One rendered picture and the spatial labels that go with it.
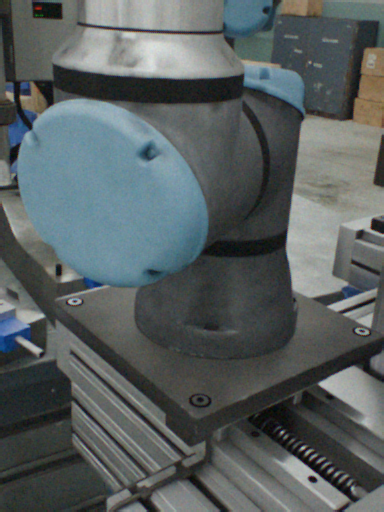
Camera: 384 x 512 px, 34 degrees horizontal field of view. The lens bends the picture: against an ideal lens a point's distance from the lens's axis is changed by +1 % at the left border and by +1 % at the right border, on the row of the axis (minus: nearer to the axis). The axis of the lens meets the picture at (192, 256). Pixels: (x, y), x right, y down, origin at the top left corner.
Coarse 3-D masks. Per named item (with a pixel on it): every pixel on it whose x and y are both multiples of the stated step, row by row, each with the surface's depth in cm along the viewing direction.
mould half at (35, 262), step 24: (0, 192) 125; (0, 216) 124; (24, 216) 120; (0, 240) 127; (24, 240) 116; (24, 264) 113; (48, 264) 105; (48, 288) 103; (72, 288) 100; (48, 312) 105
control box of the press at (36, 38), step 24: (24, 0) 164; (48, 0) 167; (72, 0) 170; (24, 24) 166; (48, 24) 169; (72, 24) 172; (24, 48) 168; (48, 48) 171; (24, 72) 170; (48, 72) 173; (48, 96) 183; (24, 120) 187
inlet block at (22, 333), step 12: (0, 300) 94; (0, 312) 90; (12, 312) 92; (0, 324) 90; (12, 324) 90; (24, 324) 90; (0, 336) 88; (12, 336) 88; (24, 336) 90; (0, 348) 88; (12, 348) 89; (24, 348) 87; (36, 348) 86
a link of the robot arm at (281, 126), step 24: (264, 72) 46; (288, 72) 47; (264, 96) 46; (288, 96) 47; (264, 120) 46; (288, 120) 48; (264, 144) 45; (288, 144) 49; (264, 168) 45; (288, 168) 50; (264, 192) 46; (288, 192) 52; (264, 216) 50; (288, 216) 53; (216, 240) 50; (240, 240) 50
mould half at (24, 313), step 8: (0, 288) 103; (0, 296) 101; (8, 296) 101; (16, 304) 99; (24, 304) 99; (16, 312) 96; (24, 312) 96; (32, 312) 97; (24, 320) 94; (32, 320) 94; (40, 320) 95; (32, 328) 94; (40, 328) 96; (32, 336) 95; (40, 336) 96; (40, 344) 97; (0, 352) 91; (8, 352) 92; (16, 352) 94; (24, 352) 95; (0, 360) 92; (8, 360) 93
